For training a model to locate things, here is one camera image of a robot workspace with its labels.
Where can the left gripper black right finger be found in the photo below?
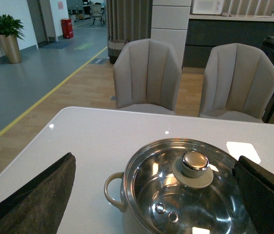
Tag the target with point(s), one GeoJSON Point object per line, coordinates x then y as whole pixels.
{"type": "Point", "coordinates": [256, 186]}

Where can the left gripper felt left finger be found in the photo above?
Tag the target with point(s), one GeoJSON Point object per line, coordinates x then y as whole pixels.
{"type": "Point", "coordinates": [38, 206]}

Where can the glass pot lid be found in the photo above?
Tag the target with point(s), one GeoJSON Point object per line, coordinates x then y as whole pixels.
{"type": "Point", "coordinates": [188, 190]}

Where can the white electric cooking pot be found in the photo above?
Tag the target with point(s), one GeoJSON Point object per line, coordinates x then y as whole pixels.
{"type": "Point", "coordinates": [136, 219]}

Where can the beige chair right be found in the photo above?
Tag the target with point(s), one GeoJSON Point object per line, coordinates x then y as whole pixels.
{"type": "Point", "coordinates": [238, 83]}

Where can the beige chair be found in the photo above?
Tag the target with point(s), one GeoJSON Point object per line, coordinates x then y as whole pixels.
{"type": "Point", "coordinates": [238, 83]}
{"type": "Point", "coordinates": [146, 77]}

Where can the beige chair left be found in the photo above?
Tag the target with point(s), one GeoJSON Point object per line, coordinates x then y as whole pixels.
{"type": "Point", "coordinates": [146, 77]}

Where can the woven basket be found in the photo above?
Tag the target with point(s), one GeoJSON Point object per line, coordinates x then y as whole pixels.
{"type": "Point", "coordinates": [115, 47]}

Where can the red fire cabinet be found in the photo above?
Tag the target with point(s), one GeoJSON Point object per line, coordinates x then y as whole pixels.
{"type": "Point", "coordinates": [67, 28]}

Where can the dark kitchen counter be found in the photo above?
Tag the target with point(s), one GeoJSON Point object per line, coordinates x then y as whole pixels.
{"type": "Point", "coordinates": [203, 34]}

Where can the green potted plant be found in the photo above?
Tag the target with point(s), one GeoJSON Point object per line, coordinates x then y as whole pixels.
{"type": "Point", "coordinates": [10, 32]}

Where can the office swivel chair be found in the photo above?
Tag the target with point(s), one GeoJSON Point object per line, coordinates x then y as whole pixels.
{"type": "Point", "coordinates": [96, 12]}

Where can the white microwave oven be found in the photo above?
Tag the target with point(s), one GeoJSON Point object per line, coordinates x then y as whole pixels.
{"type": "Point", "coordinates": [207, 7]}

